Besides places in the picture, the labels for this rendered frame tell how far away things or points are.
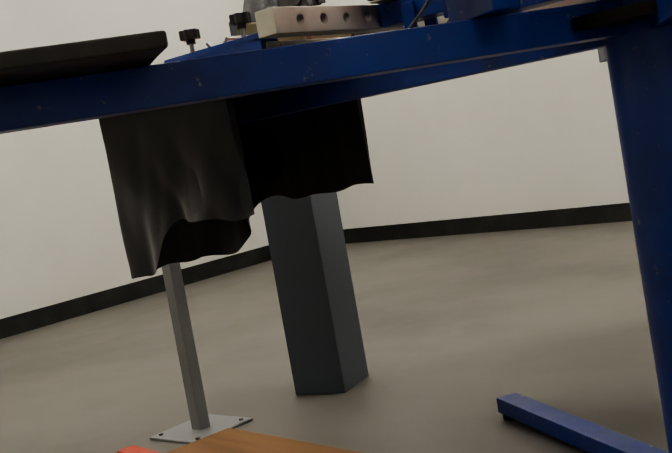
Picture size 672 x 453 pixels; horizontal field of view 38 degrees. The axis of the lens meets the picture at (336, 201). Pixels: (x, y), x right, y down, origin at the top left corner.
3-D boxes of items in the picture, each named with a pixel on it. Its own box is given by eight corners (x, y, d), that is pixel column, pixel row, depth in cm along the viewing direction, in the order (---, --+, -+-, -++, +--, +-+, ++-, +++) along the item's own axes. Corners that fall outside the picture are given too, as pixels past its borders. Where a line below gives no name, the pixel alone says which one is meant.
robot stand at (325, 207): (321, 378, 329) (257, 23, 321) (369, 376, 320) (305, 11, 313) (295, 395, 313) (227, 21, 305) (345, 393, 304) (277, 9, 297)
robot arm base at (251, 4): (259, 22, 319) (253, -8, 319) (298, 12, 312) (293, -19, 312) (234, 21, 306) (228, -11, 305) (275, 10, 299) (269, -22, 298)
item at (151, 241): (130, 279, 244) (98, 111, 241) (143, 275, 246) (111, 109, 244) (256, 271, 213) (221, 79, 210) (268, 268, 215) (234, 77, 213)
